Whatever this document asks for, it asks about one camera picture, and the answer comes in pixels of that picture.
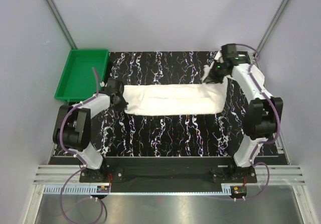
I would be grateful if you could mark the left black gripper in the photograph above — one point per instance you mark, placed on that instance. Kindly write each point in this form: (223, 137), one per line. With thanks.
(124, 104)

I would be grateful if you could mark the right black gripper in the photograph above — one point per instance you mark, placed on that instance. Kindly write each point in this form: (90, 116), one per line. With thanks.
(212, 78)

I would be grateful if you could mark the large white towel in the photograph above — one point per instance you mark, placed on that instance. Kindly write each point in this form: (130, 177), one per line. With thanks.
(175, 99)

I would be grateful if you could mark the small white towel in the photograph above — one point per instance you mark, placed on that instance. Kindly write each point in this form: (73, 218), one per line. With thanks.
(250, 79)

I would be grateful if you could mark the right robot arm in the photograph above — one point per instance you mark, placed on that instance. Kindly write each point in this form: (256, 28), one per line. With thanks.
(261, 123)

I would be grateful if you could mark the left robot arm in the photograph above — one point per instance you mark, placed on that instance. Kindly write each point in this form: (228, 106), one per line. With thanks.
(73, 127)

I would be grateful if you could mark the green plastic tray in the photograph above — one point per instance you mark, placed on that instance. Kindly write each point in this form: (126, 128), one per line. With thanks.
(78, 82)

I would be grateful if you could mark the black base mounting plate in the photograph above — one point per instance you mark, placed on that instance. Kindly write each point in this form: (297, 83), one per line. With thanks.
(178, 172)

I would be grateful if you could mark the left connector board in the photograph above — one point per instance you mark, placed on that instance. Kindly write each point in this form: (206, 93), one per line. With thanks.
(103, 189)

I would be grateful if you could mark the connector board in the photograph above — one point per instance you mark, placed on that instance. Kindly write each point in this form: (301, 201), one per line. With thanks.
(239, 190)
(103, 189)

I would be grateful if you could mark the right connector board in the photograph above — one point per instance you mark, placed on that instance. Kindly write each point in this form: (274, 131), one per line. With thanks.
(239, 190)

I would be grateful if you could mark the grey slotted cable duct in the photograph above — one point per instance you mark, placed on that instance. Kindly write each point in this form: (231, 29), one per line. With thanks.
(115, 189)

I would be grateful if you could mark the aluminium frame rail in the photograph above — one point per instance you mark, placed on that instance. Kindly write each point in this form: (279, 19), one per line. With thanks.
(279, 175)

